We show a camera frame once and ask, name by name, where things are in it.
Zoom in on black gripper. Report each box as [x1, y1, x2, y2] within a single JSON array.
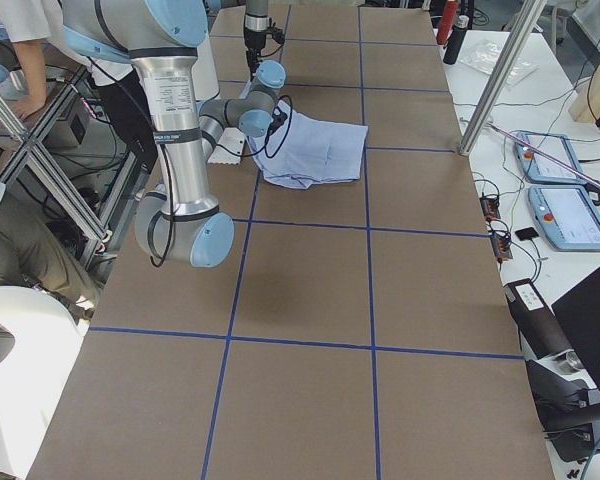
[[266, 107, 288, 138], [244, 24, 285, 80]]

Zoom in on blue white striped shirt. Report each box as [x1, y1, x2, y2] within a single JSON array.
[[247, 100, 368, 190]]

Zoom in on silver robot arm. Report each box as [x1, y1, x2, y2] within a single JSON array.
[[63, 1, 286, 268], [243, 0, 285, 78]]

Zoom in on person in black trousers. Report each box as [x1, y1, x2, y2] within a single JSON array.
[[89, 59, 158, 174]]

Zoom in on red water bottle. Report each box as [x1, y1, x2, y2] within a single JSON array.
[[436, 0, 459, 46]]

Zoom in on black water bottle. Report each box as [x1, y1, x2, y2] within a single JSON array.
[[442, 15, 470, 65]]

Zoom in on reacher grabber tool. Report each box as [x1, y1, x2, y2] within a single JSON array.
[[487, 122, 600, 189]]

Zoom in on blue teach pendant far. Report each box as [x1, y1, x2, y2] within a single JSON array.
[[513, 132, 587, 185]]

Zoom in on blue teach pendant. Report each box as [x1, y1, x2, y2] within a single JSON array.
[[527, 185, 600, 252], [513, 132, 587, 185]]

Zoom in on standing person olive trousers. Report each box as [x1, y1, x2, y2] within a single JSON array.
[[0, 0, 106, 321]]

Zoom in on blue teach pendant near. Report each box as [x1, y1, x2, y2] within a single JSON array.
[[527, 185, 600, 252]]

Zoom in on black monitor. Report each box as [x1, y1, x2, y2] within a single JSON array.
[[550, 259, 600, 401]]

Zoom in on white chair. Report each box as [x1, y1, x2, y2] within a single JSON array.
[[0, 286, 83, 479]]

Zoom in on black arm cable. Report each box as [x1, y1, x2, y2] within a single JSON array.
[[147, 97, 294, 267]]

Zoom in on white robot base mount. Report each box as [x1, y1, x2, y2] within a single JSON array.
[[207, 128, 246, 165]]

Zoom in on aluminium frame post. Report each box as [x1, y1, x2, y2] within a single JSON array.
[[457, 0, 546, 156]]

